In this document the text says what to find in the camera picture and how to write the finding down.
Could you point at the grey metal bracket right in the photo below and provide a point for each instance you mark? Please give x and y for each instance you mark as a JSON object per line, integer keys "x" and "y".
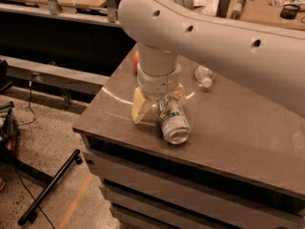
{"x": 222, "y": 8}

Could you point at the clear plastic water bottle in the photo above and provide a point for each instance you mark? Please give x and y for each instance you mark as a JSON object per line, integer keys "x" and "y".
{"x": 204, "y": 77}

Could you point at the red apple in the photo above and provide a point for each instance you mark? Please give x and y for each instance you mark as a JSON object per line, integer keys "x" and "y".
{"x": 135, "y": 60}

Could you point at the black metal bar on floor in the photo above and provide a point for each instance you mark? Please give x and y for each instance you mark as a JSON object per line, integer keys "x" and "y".
{"x": 30, "y": 214}

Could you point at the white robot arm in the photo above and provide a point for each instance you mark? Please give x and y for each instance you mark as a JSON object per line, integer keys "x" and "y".
{"x": 267, "y": 60}

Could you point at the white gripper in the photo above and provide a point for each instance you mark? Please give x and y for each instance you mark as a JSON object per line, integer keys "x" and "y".
{"x": 157, "y": 85}

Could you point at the grey metal bracket middle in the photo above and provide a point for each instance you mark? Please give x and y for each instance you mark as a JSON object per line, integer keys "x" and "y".
{"x": 111, "y": 10}

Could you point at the black round container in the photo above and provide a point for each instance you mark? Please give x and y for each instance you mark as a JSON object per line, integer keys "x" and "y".
{"x": 289, "y": 11}

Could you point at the grey handheld tool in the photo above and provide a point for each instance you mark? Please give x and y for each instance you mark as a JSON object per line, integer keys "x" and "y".
{"x": 238, "y": 9}

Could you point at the green and dark floor items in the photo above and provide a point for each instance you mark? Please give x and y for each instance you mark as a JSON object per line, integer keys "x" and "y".
{"x": 8, "y": 134}

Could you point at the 7up soda can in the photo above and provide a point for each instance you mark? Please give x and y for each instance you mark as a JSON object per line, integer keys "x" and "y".
{"x": 174, "y": 124}

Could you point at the grey drawer cabinet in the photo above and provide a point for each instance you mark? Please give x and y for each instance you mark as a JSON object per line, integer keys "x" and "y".
{"x": 154, "y": 190}

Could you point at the white paper sheets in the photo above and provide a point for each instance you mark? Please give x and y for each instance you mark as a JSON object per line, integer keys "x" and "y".
{"x": 206, "y": 7}

